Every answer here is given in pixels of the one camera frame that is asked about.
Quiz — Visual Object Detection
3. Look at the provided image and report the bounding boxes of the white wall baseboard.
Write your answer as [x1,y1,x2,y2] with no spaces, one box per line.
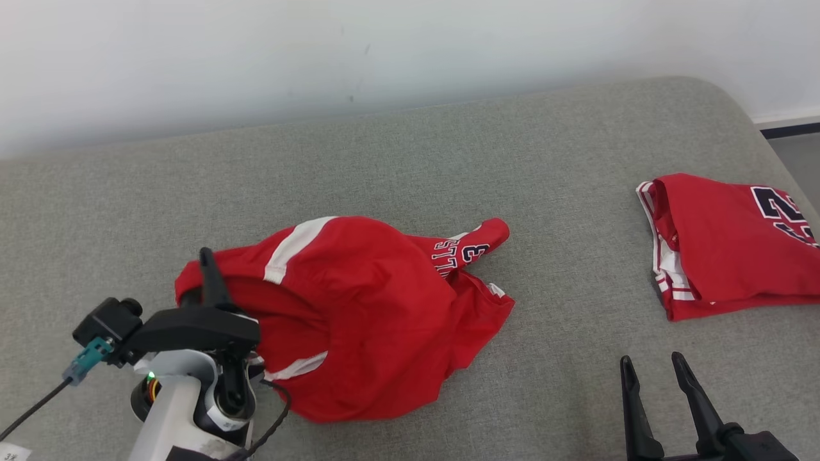
[752,115,820,140]

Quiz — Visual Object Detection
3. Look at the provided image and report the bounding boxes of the red basketball jersey white trim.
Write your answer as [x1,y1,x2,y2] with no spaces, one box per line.
[636,173,820,322]

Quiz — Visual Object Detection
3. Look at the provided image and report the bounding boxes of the red shorts with white stripes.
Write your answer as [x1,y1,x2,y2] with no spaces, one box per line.
[174,216,515,423]

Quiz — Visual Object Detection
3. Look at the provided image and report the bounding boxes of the camera cable with teal plug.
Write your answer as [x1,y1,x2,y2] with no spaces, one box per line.
[0,338,115,442]

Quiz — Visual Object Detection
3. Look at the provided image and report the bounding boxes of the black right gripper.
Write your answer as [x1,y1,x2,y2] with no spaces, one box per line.
[619,352,801,461]

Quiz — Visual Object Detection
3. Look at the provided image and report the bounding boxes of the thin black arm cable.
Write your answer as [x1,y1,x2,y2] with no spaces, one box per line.
[238,378,293,461]

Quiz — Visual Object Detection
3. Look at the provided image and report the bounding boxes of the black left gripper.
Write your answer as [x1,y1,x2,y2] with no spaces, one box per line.
[119,247,261,368]

